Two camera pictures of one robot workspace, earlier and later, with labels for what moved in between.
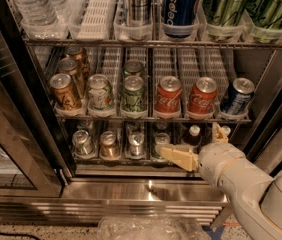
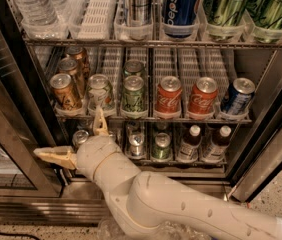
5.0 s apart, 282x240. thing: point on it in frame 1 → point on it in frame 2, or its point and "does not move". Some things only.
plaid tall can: [139, 4] does not move
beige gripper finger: [218, 135] → [99, 123]
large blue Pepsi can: [180, 8] does not move
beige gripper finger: [180, 154] → [62, 155]
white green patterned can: [100, 93] does not move
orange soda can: [65, 92] does not move
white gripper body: [216, 162] → [92, 154]
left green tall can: [225, 6] does not move
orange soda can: [83, 66] does not move
